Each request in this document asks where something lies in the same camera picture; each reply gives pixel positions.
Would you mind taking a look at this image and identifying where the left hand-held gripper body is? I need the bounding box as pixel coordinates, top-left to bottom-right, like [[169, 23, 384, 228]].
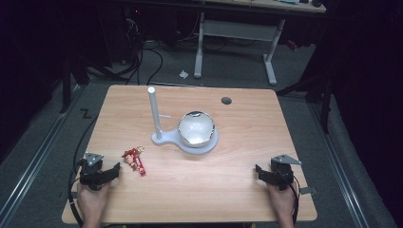
[[79, 152, 106, 191]]

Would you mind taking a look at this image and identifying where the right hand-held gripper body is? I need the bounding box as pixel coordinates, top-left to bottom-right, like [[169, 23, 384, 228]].
[[269, 154, 302, 192]]

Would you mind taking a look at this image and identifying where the red cartoon figure keychain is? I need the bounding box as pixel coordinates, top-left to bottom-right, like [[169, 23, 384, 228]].
[[121, 145, 147, 177]]

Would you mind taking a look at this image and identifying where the person's right hand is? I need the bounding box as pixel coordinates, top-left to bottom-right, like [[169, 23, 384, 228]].
[[266, 182, 297, 220]]

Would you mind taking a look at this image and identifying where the person's left hand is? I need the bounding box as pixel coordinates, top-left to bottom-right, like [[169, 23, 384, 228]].
[[76, 181, 111, 220]]

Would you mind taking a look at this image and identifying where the white stand with pole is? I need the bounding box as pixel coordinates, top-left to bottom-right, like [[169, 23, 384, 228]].
[[147, 85, 220, 156]]

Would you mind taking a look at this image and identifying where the white bowl with silver rim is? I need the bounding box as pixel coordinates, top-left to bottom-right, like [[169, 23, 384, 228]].
[[177, 110, 217, 148]]

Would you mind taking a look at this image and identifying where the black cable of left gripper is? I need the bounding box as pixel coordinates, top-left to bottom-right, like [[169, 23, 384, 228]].
[[67, 116, 99, 228]]

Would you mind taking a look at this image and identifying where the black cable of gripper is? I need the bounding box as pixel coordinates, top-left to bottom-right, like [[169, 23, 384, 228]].
[[67, 116, 99, 228], [278, 167, 300, 226]]

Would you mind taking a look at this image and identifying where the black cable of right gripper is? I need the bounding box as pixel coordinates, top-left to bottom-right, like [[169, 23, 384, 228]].
[[278, 167, 300, 226]]

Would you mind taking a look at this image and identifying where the metal floor rail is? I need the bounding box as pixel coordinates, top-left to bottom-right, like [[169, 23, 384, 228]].
[[308, 103, 371, 228], [0, 85, 84, 226]]

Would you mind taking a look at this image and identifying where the bundle of black floor cables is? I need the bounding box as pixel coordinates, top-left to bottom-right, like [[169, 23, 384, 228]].
[[91, 15, 164, 86]]

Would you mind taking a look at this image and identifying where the white metal desk frame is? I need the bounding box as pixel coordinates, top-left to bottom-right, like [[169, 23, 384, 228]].
[[193, 11, 286, 86]]

